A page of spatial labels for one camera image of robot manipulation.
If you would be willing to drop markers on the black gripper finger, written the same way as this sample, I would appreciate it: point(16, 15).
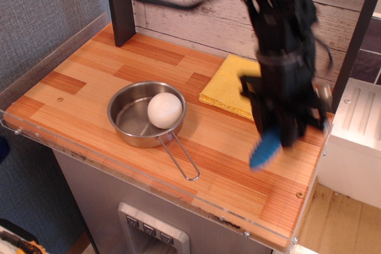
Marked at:
point(292, 128)
point(263, 116)

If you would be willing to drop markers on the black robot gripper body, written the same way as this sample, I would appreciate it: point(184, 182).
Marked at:
point(283, 75)

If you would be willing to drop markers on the blue handled metal spoon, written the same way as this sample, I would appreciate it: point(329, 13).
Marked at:
point(265, 150)

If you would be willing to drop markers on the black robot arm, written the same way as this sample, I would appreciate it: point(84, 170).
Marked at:
point(284, 26)

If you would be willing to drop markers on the folded yellow cloth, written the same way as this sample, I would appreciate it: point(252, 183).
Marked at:
point(224, 89)

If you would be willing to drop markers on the white toy sink unit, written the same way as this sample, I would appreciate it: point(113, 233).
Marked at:
point(350, 163)

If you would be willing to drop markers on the white egg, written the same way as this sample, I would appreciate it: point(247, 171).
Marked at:
point(164, 110)

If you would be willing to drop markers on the small steel saucepan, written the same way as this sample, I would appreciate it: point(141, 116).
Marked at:
point(127, 112)

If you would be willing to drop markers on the clear acrylic edge guard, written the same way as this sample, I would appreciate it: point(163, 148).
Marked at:
point(265, 205)

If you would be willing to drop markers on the silver dispenser panel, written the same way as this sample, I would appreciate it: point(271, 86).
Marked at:
point(145, 233)

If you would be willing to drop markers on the grey toy fridge cabinet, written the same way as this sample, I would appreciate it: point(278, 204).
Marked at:
point(98, 194)

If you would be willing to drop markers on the yellow object bottom left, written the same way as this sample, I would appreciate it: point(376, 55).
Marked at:
point(25, 246)

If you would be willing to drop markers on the dark right shelf post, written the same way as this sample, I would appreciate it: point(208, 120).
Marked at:
point(352, 52)

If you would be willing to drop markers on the dark shelf post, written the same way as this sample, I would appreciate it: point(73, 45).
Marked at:
point(352, 52)
point(123, 20)

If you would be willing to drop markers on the dark left shelf post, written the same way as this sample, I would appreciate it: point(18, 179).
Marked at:
point(123, 20)

